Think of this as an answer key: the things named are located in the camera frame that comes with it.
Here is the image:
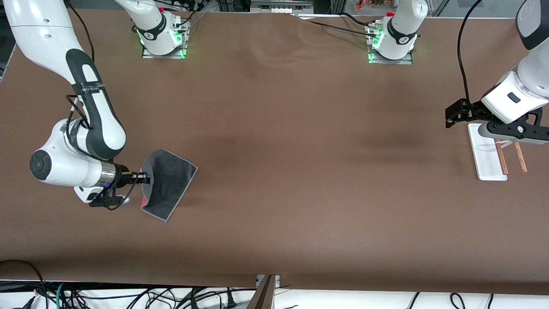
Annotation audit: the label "dark grey towel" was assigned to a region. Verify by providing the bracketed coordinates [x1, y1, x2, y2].
[141, 148, 199, 223]

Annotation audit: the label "white towel rack wooden bars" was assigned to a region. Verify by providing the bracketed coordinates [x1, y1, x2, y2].
[467, 123, 528, 181]

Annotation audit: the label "brown table cover sheet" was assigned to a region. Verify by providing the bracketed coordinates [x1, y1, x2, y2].
[0, 9, 549, 295]

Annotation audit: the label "brown wooden beam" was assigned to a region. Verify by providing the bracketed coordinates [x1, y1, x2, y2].
[248, 275, 278, 309]

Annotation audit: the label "silver metal box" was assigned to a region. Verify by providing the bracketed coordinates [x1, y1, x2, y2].
[251, 0, 314, 14]

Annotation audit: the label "long black looped cable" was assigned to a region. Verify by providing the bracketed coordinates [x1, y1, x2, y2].
[0, 260, 48, 309]

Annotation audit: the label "thin black table cable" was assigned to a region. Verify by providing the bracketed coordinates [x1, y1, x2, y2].
[292, 13, 378, 37]

